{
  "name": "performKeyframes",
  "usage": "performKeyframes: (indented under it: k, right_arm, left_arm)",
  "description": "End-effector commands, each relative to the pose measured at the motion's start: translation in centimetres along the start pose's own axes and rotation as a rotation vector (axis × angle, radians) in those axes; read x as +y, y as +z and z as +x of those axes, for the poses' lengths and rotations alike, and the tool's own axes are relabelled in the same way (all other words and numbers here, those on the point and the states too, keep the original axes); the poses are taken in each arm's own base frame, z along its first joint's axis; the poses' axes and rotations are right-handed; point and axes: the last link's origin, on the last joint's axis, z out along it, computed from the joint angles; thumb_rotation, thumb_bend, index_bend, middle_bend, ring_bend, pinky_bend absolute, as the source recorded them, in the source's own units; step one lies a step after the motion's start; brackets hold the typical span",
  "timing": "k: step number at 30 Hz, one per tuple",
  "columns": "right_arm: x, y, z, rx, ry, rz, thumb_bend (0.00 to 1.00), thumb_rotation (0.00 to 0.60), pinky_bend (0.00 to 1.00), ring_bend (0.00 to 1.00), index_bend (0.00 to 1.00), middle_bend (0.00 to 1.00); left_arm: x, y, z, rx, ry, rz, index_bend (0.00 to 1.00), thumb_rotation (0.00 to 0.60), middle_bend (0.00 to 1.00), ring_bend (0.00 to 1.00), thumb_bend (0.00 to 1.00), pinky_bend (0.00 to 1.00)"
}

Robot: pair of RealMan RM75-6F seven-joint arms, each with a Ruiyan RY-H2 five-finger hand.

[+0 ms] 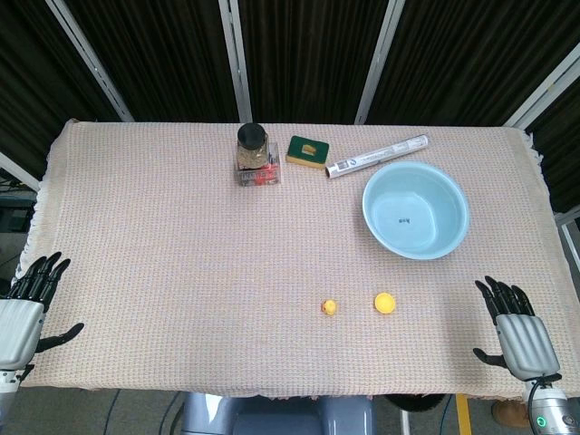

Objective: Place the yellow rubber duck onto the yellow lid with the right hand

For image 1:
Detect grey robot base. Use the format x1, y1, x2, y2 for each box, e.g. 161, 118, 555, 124
179, 391, 375, 435

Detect green yellow sponge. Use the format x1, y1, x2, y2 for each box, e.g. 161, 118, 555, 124
285, 134, 331, 171

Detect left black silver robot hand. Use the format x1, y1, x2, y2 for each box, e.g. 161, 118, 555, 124
0, 252, 85, 371

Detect brown shoe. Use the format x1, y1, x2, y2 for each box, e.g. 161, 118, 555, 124
490, 400, 532, 428

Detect white metal post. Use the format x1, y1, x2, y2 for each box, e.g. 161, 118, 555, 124
44, 0, 135, 122
501, 43, 580, 131
353, 0, 406, 125
217, 0, 254, 124
0, 151, 42, 192

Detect white metal frame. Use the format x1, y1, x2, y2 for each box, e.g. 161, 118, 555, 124
553, 209, 580, 274

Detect black curtain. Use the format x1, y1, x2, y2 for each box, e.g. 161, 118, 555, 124
0, 0, 580, 214

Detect silver foil roll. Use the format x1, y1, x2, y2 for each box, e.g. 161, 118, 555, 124
324, 133, 430, 179

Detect light blue plastic basin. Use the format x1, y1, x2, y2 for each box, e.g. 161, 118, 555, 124
361, 160, 471, 261

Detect yellow round plastic disc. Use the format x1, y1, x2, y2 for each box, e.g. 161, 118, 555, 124
373, 293, 398, 315

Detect pink woven tablecloth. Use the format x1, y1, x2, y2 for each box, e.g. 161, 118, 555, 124
15, 118, 575, 402

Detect black round stool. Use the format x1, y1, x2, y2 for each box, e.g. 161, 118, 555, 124
384, 392, 448, 414

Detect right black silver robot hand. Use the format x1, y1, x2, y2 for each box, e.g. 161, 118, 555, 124
472, 275, 563, 382

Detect glass jar with black lid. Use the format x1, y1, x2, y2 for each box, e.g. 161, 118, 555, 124
233, 141, 283, 187
235, 122, 270, 171

